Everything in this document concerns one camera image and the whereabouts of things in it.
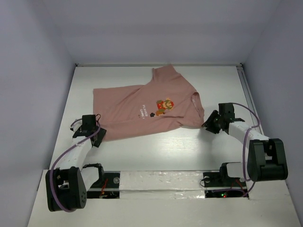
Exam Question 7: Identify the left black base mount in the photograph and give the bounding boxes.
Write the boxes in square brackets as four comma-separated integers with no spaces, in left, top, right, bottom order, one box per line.
[81,163,120,199]

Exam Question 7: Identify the pink printed t shirt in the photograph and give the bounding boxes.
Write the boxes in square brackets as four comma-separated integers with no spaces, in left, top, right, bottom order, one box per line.
[93,65,204,141]

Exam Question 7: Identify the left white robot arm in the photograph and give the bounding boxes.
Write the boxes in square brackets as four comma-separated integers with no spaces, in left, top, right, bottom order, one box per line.
[45,114,107,212]

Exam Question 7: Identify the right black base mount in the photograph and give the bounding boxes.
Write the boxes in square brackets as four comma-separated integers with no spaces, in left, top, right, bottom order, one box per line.
[199,163,248,198]

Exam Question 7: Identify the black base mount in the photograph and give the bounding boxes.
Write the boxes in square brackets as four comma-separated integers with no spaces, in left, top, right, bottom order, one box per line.
[81,163,120,199]
[199,163,248,198]

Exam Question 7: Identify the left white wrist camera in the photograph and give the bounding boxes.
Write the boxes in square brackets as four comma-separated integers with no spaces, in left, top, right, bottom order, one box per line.
[70,118,82,132]

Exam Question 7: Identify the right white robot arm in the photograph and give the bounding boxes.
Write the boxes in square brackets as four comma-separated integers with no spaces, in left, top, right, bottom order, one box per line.
[202,103,288,182]

